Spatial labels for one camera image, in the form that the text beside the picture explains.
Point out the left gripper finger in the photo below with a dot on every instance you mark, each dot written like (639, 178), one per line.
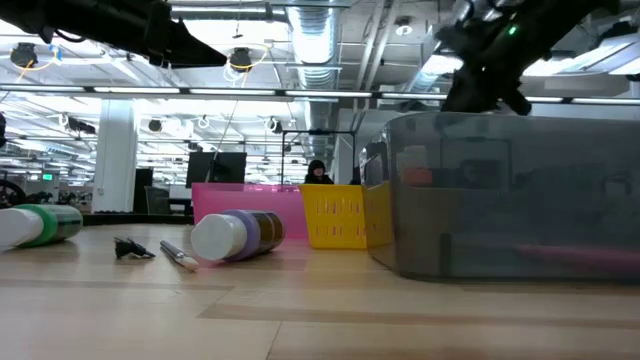
(190, 52)

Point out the orange paint bottle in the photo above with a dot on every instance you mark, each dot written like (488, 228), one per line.
(416, 176)

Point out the purple paint bottle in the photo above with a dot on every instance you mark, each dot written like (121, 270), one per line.
(235, 235)

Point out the pink scissors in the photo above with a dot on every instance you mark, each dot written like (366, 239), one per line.
(575, 254)

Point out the thin paintbrush pale tip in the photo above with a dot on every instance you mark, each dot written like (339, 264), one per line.
(177, 255)

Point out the green paint bottle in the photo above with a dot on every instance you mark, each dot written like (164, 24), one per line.
(50, 225)

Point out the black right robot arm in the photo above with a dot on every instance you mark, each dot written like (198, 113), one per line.
(550, 20)

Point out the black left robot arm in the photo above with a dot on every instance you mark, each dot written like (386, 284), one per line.
(75, 20)

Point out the black office monitors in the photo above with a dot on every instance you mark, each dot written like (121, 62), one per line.
(215, 170)

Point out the white building column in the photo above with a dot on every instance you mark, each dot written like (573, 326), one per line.
(115, 160)

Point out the long horizontal light bar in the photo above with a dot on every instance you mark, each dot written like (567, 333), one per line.
(350, 94)

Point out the grey translucent plastic bin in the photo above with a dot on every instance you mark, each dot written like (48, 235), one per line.
(500, 210)

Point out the grey office chair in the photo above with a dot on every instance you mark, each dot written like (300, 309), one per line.
(157, 200)

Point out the red plastic tray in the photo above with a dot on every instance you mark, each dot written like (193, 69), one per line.
(250, 200)

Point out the person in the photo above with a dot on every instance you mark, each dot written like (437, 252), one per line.
(318, 174)

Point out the green exit sign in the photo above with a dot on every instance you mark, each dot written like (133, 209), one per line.
(47, 176)

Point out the yellow plastic basket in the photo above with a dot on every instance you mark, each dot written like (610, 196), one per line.
(332, 215)

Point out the paintbrush black fan bristles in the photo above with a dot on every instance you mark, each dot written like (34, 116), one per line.
(130, 248)

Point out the black aluminium table frame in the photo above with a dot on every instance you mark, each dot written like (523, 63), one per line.
(135, 218)

